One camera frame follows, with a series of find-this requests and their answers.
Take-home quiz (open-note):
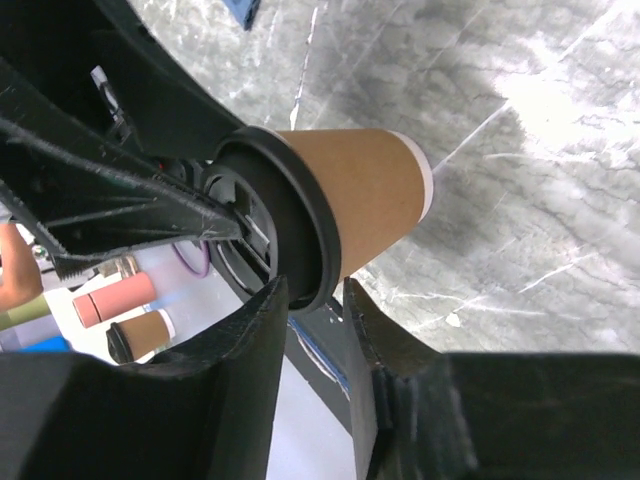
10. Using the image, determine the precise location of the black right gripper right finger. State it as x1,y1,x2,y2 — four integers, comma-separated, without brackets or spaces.
343,278,450,479

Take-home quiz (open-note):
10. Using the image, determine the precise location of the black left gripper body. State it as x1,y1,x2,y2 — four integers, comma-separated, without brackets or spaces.
1,1,244,161

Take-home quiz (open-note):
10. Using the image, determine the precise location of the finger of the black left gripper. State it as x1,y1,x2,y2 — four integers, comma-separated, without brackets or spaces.
1,118,242,263

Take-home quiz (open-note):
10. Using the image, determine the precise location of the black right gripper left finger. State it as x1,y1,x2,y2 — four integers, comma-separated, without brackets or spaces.
119,276,288,479

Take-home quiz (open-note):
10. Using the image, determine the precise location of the black cup lid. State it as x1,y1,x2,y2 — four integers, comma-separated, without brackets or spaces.
201,127,341,314

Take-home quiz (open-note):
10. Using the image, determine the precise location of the brown paper coffee cup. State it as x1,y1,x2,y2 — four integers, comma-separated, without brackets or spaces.
277,128,434,278

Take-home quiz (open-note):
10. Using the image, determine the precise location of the blue letter-print cloth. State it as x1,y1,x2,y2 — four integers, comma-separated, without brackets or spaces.
223,0,261,31

